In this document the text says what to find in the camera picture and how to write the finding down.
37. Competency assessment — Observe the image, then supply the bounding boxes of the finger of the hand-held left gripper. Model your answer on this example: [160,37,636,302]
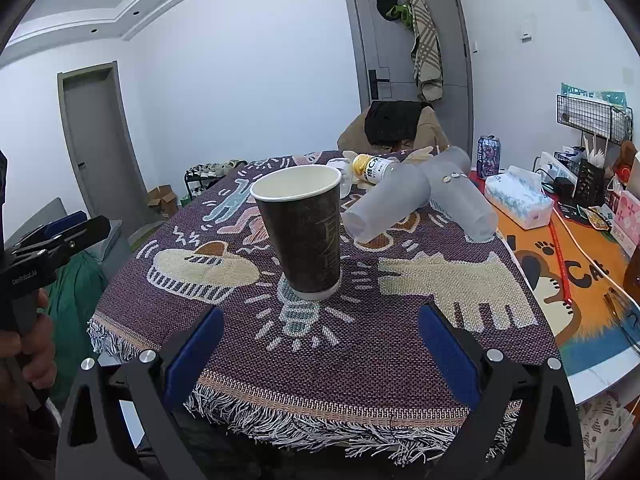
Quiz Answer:
[11,216,112,273]
[10,210,90,257]

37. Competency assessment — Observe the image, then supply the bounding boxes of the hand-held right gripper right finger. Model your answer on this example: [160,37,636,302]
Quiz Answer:
[417,301,586,480]

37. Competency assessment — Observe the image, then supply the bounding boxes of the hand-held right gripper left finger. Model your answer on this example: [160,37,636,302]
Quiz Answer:
[56,305,226,480]

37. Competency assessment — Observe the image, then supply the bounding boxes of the person's left forearm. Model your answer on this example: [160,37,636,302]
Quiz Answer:
[0,360,62,480]

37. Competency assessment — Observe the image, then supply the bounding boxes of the frosted plastic cup with stickers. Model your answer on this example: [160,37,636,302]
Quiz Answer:
[419,146,499,244]

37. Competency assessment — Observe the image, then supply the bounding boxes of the brown paper cup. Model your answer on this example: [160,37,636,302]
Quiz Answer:
[249,164,343,302]

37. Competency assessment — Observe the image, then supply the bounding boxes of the small clear glass cup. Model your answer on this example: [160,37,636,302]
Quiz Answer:
[326,157,354,199]

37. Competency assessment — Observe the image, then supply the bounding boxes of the person's left hand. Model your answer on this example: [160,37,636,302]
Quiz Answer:
[0,289,58,403]

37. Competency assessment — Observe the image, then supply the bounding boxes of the green fabric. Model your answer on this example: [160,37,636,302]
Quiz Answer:
[47,250,109,411]

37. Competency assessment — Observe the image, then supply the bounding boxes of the cardboard box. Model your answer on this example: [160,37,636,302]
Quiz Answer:
[146,185,180,219]

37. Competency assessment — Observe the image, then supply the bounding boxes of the grey interior door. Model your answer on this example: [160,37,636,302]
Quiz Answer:
[56,61,151,231]

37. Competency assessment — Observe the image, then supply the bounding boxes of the printed woven blanket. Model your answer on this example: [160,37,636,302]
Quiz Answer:
[87,149,563,468]

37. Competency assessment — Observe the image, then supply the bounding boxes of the black shoe rack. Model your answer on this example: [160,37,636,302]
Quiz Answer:
[184,160,249,207]

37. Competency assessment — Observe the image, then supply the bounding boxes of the orange cat desk mat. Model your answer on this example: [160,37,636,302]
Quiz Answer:
[487,195,640,378]

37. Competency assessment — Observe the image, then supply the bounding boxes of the blue patterned tissue box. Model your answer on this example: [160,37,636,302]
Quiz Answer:
[484,166,555,231]

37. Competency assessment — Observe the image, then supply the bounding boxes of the white patterned cloth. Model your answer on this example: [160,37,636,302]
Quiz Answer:
[577,392,637,480]

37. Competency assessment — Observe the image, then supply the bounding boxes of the metal tongs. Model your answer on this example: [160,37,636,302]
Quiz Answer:
[604,290,640,357]

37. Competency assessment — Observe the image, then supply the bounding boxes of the yellow drink bottle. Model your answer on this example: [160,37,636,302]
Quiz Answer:
[351,153,401,186]

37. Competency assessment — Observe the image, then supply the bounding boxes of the dark soda can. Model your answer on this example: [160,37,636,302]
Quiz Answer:
[476,135,502,179]

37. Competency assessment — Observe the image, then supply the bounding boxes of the brown bottle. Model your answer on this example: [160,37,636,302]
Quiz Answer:
[623,242,640,302]

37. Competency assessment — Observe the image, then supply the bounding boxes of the white power strip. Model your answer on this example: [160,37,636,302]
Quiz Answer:
[538,152,577,182]

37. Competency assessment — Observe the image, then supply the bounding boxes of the black mesh organizer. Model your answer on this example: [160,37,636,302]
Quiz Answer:
[572,157,607,207]

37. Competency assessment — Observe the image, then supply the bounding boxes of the brown chair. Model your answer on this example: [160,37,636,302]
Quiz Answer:
[337,101,449,155]

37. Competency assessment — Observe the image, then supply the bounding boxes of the pink flowered box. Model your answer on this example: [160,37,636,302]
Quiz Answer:
[611,190,640,247]

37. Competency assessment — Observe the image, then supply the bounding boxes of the black garment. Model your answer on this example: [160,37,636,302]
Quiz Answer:
[364,101,432,145]

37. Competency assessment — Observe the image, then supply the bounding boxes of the white plastic cutlery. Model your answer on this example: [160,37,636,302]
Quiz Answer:
[581,135,609,167]

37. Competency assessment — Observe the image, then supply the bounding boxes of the brown plush toy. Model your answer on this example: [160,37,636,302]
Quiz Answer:
[614,140,639,181]

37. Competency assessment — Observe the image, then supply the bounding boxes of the teal packets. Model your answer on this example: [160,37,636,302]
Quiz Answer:
[560,82,628,109]

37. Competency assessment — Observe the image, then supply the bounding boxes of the plaid scarf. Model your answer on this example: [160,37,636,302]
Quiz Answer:
[405,0,445,102]

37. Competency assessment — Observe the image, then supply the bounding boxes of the grey entrance door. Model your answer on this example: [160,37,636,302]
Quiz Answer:
[340,0,475,158]

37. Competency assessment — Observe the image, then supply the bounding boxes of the red strap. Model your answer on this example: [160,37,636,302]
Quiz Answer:
[547,220,574,307]

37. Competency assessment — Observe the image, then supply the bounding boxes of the white cable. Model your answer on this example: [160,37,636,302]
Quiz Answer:
[550,207,632,295]

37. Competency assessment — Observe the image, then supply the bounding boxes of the black wire wall basket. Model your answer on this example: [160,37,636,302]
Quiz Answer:
[556,94,633,143]

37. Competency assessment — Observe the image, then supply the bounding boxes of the black door lock handle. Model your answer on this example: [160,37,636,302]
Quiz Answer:
[369,69,391,102]

